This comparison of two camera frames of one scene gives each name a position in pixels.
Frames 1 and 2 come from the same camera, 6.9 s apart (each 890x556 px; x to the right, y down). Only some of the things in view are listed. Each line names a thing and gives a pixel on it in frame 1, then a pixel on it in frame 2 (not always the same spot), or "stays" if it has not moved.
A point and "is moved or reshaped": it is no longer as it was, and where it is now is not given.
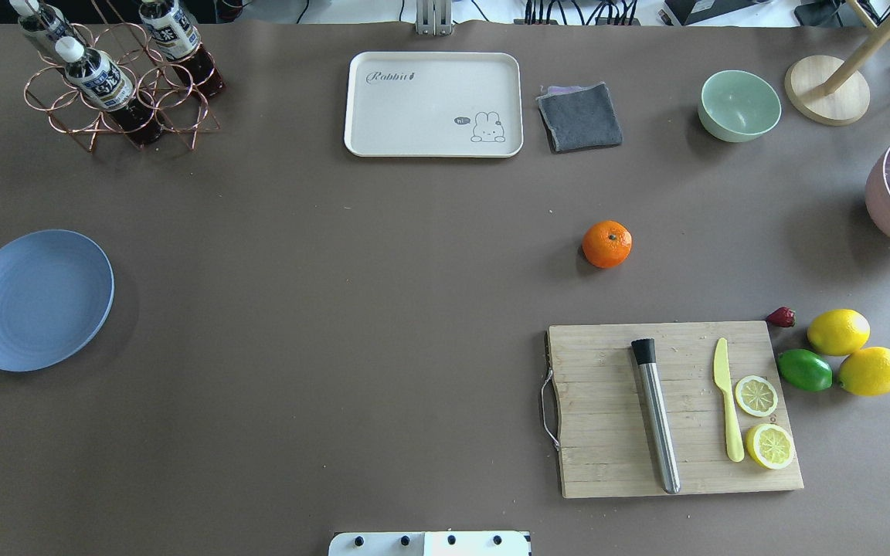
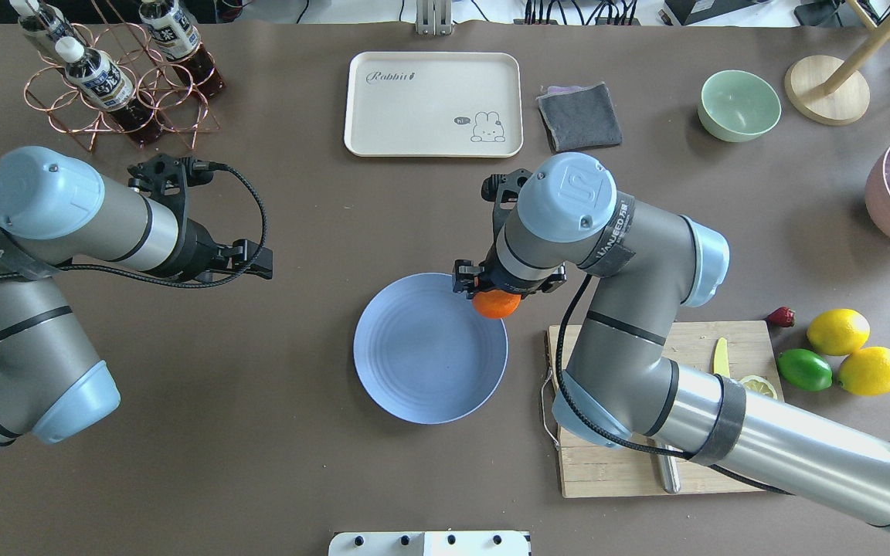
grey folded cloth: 579,117 stays
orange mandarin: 606,244 is moved or reshaped
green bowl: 737,106 stays
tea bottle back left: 42,19 stays
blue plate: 34,298 is moved or reshaped
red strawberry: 783,316 stays
